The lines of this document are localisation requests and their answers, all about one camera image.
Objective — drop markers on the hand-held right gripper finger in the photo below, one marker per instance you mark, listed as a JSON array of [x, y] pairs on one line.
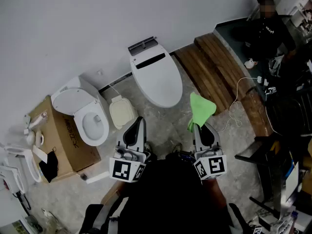
[[212, 140], [197, 140]]

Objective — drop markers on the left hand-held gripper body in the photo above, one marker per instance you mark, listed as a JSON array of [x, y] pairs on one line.
[[122, 169]]

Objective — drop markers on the green cloth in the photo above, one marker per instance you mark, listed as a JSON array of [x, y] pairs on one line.
[[202, 108]]

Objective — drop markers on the clear plastic bottle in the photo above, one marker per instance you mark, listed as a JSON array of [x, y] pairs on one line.
[[37, 121]]

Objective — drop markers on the person's grey shoe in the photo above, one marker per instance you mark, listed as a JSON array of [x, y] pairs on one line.
[[178, 148]]

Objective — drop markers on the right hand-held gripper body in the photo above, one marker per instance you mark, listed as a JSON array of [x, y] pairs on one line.
[[214, 166]]

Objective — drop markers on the person's left forearm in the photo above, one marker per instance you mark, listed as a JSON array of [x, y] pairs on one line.
[[112, 191]]

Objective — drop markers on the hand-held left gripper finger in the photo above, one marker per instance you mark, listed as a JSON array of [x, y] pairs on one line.
[[142, 140], [125, 136]]

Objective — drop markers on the white toilet lid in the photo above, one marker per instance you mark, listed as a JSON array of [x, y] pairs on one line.
[[161, 84]]

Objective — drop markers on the white paper slip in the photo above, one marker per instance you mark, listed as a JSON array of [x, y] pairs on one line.
[[40, 153]]

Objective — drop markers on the wooden step platform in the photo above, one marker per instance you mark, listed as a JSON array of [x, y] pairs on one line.
[[214, 69]]

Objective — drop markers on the white power adapter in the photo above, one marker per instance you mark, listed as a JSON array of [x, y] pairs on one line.
[[262, 80]]

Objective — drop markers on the person's black clothing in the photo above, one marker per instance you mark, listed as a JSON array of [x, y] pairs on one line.
[[165, 196]]

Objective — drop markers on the large printed cardboard box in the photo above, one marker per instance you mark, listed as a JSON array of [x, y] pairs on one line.
[[63, 140]]

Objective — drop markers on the white open toilet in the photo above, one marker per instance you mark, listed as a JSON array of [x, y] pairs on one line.
[[73, 101]]

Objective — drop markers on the person's right forearm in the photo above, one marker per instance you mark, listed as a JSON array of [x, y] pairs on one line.
[[215, 191]]

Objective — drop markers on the cream lidded plastic box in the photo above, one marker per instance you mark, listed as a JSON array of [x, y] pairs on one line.
[[122, 112]]

